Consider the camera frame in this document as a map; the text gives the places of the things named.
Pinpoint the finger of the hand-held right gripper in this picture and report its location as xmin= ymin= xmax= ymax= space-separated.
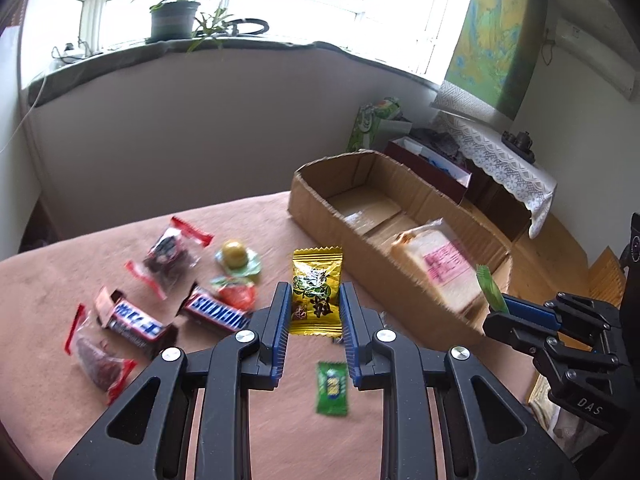
xmin=501 ymin=291 xmax=623 ymax=333
xmin=481 ymin=309 xmax=621 ymax=386

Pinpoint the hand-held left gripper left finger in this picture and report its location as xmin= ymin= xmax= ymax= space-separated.
xmin=52 ymin=281 xmax=294 ymax=480

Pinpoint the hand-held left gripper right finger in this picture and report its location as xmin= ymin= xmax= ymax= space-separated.
xmin=340 ymin=281 xmax=585 ymax=480

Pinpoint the green candy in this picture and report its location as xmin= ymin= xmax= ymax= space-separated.
xmin=476 ymin=264 xmax=503 ymax=312

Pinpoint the green square snack packet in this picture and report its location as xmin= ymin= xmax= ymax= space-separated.
xmin=315 ymin=361 xmax=350 ymax=417

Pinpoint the yellow snack packet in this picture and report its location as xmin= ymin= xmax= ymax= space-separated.
xmin=291 ymin=246 xmax=346 ymax=337

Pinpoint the brown chocolate bar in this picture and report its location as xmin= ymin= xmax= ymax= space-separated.
xmin=94 ymin=286 xmax=179 ymax=357
xmin=177 ymin=283 xmax=254 ymax=332

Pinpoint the cardboard box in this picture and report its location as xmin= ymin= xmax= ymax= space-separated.
xmin=286 ymin=150 xmax=534 ymax=349

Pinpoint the clear red-edged dried fruit packet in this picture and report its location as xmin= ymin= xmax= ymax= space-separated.
xmin=125 ymin=216 xmax=214 ymax=302
xmin=65 ymin=303 xmax=137 ymax=407

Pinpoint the yellow jelly cup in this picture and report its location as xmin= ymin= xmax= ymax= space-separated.
xmin=215 ymin=239 xmax=262 ymax=281

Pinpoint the sliced bread packet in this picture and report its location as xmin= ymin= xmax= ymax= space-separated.
xmin=390 ymin=218 xmax=489 ymax=319

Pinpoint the wooden cabinet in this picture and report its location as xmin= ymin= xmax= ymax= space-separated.
xmin=462 ymin=157 xmax=532 ymax=241

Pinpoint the lace covered side table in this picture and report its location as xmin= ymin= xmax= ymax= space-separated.
xmin=429 ymin=80 xmax=559 ymax=239

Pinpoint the dark ornament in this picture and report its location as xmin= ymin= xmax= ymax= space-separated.
xmin=502 ymin=130 xmax=536 ymax=164

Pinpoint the dark red box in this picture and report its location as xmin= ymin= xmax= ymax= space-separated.
xmin=383 ymin=136 xmax=472 ymax=206

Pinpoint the green plastic bag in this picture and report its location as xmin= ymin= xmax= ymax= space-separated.
xmin=346 ymin=97 xmax=407 ymax=154

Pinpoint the dark grey windowsill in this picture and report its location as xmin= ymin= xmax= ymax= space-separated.
xmin=22 ymin=39 xmax=442 ymax=109

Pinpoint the potted plant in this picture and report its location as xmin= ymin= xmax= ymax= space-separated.
xmin=131 ymin=0 xmax=253 ymax=54

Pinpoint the wall poster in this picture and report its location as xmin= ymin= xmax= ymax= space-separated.
xmin=443 ymin=0 xmax=549 ymax=122

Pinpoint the black ring cable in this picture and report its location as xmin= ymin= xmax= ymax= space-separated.
xmin=234 ymin=17 xmax=272 ymax=37

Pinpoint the thin white cable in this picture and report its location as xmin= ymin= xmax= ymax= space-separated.
xmin=0 ymin=74 xmax=48 ymax=157

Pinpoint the black cable on windowsill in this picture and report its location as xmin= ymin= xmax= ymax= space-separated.
xmin=50 ymin=41 xmax=103 ymax=67

